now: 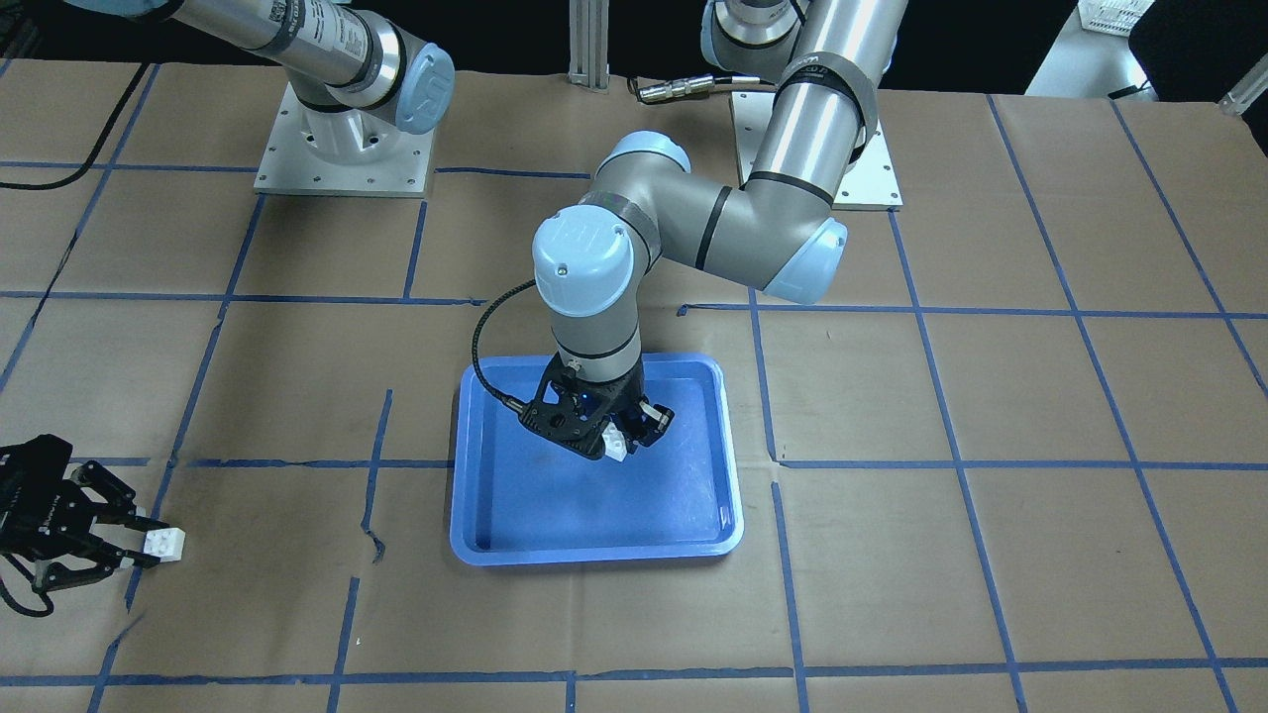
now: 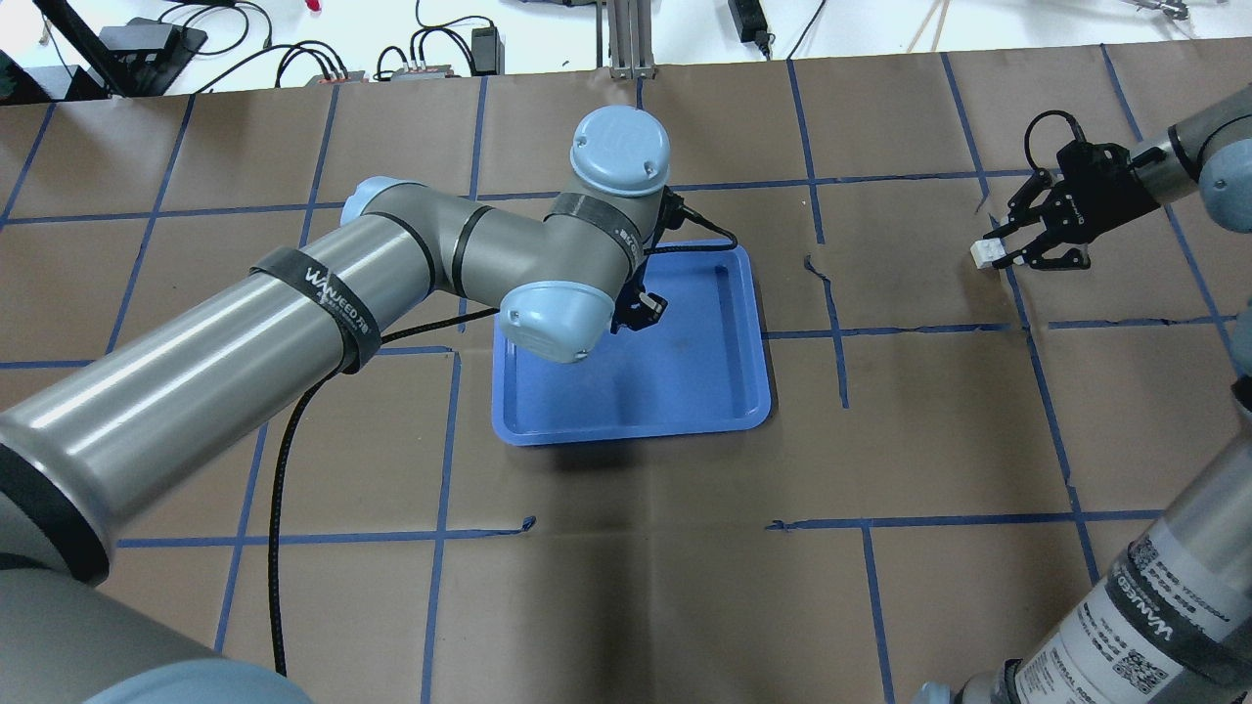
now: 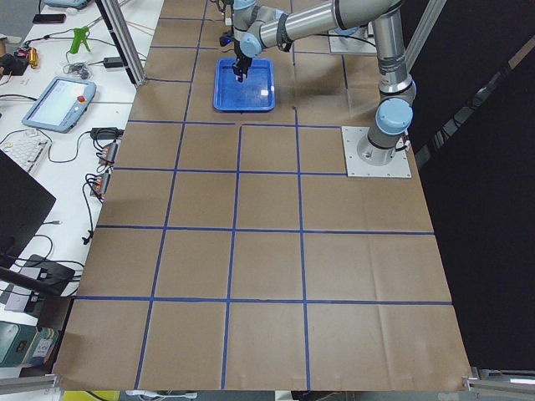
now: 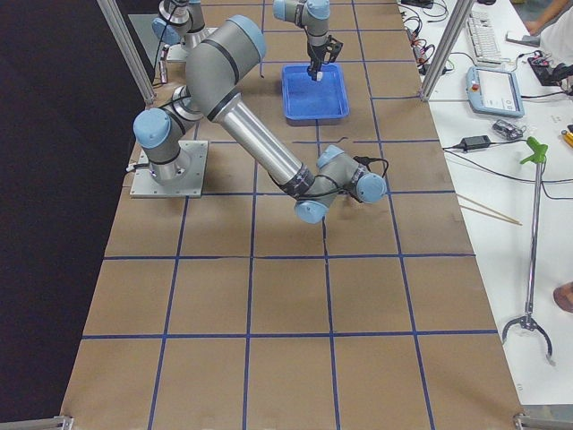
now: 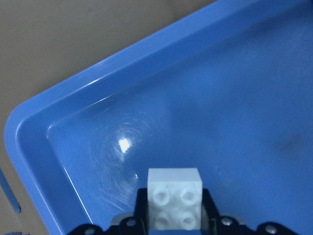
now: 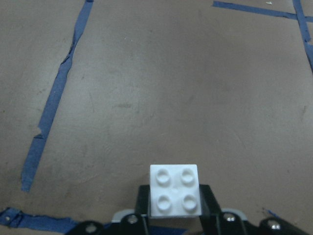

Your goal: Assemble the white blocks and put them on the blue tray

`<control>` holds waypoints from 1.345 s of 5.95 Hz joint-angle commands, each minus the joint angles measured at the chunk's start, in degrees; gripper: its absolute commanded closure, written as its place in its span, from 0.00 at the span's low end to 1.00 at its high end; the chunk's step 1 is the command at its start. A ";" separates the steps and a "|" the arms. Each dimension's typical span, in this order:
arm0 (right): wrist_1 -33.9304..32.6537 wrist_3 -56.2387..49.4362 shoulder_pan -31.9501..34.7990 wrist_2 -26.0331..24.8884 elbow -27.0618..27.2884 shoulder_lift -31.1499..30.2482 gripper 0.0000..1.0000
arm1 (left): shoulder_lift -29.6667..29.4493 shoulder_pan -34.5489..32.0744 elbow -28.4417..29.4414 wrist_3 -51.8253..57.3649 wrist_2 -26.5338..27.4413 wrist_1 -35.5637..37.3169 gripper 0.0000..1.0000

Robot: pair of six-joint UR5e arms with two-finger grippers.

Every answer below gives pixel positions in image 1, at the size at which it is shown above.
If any white block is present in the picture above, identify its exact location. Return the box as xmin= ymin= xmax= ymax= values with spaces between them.
xmin=142 ymin=527 xmax=186 ymax=562
xmin=601 ymin=421 xmax=630 ymax=463

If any aluminium frame post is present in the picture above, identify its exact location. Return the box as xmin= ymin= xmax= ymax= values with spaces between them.
xmin=567 ymin=0 xmax=610 ymax=93

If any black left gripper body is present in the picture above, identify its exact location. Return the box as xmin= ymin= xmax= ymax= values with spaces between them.
xmin=519 ymin=357 xmax=648 ymax=435

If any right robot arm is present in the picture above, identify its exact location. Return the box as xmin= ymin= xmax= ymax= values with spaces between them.
xmin=1 ymin=1 xmax=456 ymax=598

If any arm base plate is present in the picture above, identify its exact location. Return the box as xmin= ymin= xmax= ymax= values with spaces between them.
xmin=732 ymin=90 xmax=904 ymax=211
xmin=254 ymin=85 xmax=436 ymax=198

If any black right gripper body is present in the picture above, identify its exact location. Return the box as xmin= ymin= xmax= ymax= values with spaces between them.
xmin=3 ymin=434 xmax=127 ymax=595

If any blue plastic tray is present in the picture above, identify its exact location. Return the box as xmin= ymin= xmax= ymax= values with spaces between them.
xmin=449 ymin=353 xmax=746 ymax=565

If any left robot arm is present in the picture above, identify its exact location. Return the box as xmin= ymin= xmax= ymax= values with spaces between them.
xmin=502 ymin=1 xmax=907 ymax=459

